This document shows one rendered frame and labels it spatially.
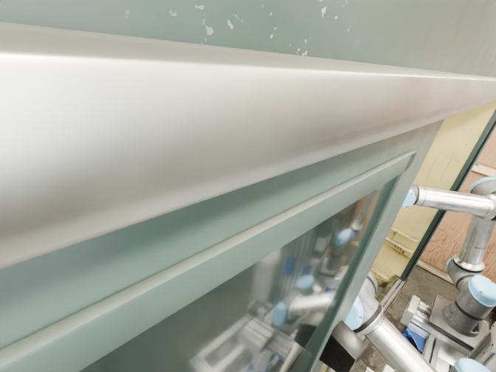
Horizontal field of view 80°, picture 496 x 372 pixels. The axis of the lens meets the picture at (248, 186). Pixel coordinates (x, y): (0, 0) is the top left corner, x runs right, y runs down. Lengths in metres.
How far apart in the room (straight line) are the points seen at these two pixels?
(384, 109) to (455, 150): 1.72
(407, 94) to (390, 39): 0.05
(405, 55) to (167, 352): 0.25
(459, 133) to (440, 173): 0.22
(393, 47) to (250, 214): 0.15
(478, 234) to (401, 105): 1.42
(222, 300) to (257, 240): 0.04
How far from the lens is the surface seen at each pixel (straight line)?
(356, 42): 0.19
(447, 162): 1.90
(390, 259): 2.19
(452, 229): 3.73
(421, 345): 1.74
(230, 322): 0.22
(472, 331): 1.72
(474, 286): 1.61
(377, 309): 1.01
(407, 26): 0.25
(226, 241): 0.15
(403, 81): 0.18
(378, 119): 0.17
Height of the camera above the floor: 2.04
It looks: 28 degrees down
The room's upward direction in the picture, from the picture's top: 11 degrees clockwise
